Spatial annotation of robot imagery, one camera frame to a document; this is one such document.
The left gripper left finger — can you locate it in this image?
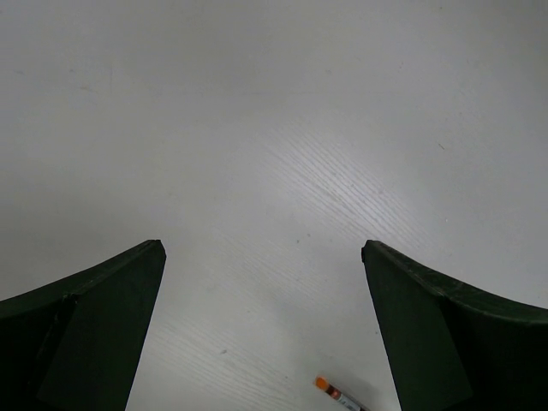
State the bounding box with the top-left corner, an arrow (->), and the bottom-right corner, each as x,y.
1,240 -> 165,410

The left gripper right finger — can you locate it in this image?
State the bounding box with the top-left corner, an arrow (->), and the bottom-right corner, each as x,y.
361,240 -> 547,410

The orange red pen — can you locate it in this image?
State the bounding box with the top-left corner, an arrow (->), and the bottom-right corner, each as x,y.
314,376 -> 368,411

